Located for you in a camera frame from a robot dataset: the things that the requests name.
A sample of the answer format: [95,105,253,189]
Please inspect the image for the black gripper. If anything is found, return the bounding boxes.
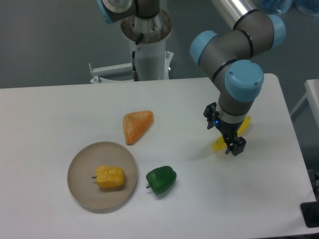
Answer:
[203,102,246,156]

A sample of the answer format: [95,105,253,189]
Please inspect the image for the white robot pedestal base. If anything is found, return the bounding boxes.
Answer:
[90,8,173,84]

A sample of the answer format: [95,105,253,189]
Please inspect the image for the yellow banana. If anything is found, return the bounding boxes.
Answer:
[211,116,251,151]

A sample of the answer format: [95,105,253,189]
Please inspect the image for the white side table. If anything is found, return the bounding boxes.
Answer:
[290,79,319,120]

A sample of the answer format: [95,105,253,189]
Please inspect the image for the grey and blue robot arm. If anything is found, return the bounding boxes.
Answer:
[97,0,286,155]

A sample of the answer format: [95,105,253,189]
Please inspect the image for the green bell pepper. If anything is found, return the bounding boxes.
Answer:
[146,166,177,195]

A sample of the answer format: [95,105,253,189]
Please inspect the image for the yellow bell pepper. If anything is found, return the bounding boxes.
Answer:
[92,165,125,188]

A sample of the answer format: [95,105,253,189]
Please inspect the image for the orange triangular bread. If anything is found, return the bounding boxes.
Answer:
[123,110,154,145]

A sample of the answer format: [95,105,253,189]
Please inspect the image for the beige round plate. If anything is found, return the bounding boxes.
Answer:
[67,141,138,213]

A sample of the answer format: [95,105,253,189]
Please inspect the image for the blue plastic bags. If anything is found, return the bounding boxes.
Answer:
[256,0,319,17]

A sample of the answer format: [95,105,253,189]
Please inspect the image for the black device at table edge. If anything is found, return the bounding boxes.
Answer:
[300,202,319,228]

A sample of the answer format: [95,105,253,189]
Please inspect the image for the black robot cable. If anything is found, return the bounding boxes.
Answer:
[132,33,144,82]

